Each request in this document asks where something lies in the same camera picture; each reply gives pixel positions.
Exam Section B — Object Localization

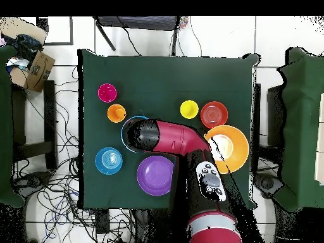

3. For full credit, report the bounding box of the yellow cup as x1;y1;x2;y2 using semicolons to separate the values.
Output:
180;99;199;120

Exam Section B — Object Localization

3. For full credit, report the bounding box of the small red bowl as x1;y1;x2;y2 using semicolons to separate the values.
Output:
200;101;229;130

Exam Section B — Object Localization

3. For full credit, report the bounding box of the black computer tower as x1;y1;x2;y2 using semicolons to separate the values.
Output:
266;84;285;147

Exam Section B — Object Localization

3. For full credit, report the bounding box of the large blue bowl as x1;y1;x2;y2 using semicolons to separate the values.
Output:
120;115;150;154

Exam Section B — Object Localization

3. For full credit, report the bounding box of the purple bowl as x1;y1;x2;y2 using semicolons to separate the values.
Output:
136;155;175;197

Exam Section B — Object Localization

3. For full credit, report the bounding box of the orange cup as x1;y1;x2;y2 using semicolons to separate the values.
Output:
106;103;127;124

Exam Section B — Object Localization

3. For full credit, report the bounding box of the dark green tablecloth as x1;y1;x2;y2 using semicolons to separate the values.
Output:
77;48;261;211

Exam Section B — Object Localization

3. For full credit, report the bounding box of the small blue bowl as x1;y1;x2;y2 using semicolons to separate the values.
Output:
94;147;124;176

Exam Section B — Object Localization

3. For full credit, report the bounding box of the pink cup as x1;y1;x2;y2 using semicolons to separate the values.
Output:
97;83;118;104

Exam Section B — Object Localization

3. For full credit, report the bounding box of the large orange bowl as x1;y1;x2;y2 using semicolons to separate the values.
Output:
203;125;250;175

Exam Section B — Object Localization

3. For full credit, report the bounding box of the black power adapter box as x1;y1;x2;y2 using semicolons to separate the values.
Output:
95;209;111;235

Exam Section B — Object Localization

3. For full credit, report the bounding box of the black bench stand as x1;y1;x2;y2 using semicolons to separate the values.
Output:
11;80;58;170

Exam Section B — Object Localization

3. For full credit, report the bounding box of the black folding chair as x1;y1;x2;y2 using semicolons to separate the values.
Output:
92;16;181;57

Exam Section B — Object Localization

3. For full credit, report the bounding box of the grey black floor base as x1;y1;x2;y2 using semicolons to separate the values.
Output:
11;170;54;198
253;172;284;199

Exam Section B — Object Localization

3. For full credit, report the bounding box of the cardboard box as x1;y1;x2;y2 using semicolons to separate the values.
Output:
0;16;56;93

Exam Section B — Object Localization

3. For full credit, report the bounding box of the green cloth covered table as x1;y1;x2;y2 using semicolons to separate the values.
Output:
0;44;26;208
277;46;324;213

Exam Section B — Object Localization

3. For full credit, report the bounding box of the black plastic bag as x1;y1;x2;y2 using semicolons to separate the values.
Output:
12;34;44;64

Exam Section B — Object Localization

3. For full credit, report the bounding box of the tangle of floor cables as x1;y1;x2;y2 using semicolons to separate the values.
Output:
11;65;137;243

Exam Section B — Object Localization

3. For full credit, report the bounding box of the black metal frame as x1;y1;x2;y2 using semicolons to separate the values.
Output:
35;16;75;47

